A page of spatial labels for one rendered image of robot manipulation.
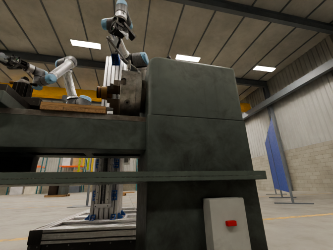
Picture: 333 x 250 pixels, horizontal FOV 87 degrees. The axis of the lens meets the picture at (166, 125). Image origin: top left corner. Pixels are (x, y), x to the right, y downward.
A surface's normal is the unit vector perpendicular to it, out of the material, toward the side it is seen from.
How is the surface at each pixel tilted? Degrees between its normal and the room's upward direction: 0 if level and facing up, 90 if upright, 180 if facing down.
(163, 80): 90
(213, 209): 90
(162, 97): 90
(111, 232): 90
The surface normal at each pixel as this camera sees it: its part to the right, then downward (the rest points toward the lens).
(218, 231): 0.25, -0.33
